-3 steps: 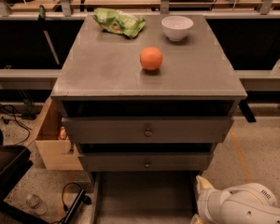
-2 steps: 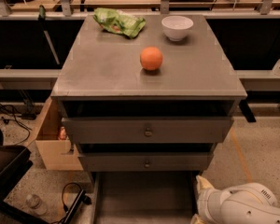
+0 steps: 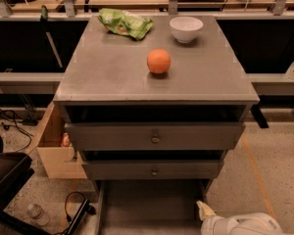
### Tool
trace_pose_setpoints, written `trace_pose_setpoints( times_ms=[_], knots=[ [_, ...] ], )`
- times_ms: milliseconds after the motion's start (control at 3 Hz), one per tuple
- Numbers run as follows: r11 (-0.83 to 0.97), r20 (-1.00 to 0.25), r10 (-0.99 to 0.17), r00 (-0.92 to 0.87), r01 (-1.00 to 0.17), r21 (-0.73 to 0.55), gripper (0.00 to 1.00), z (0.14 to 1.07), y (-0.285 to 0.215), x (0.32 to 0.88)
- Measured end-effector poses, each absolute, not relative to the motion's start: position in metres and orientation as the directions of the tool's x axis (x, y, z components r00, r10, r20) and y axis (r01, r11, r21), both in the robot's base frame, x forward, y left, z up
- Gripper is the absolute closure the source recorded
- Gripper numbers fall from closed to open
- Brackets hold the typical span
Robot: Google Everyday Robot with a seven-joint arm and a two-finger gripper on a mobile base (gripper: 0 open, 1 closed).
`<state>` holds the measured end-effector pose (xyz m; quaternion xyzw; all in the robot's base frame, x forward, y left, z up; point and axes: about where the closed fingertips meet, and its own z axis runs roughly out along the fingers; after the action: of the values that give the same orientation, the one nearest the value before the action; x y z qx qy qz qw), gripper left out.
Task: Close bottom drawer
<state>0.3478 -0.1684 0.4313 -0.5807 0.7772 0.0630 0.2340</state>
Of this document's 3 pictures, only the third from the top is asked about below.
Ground grey bottom drawer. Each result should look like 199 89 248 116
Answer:
95 179 206 235

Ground grey drawer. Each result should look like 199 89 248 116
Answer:
65 122 245 151
95 179 206 235
82 160 223 180

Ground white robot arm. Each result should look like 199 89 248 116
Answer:
196 201 282 235

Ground grey middle drawer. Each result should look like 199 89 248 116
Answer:
82 160 223 180

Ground grey metal drawer cabinet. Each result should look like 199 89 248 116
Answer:
53 15 261 194

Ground grey top drawer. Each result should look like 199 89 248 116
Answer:
65 122 245 151

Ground cardboard box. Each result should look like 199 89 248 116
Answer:
36 103 86 179

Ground orange can in box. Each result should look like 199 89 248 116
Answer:
60 133 71 147

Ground orange fruit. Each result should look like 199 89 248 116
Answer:
147 49 171 74

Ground clear plastic water bottle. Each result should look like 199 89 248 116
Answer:
27 204 50 227

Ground white ceramic bowl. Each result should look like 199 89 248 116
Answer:
170 17 204 43

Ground black office chair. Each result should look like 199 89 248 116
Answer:
0 136 50 235

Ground green chip bag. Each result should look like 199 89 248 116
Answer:
98 8 154 41

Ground black power strip with cable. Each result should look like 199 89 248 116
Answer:
61 191 96 235

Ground black floor cables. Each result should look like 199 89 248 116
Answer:
0 85 34 153

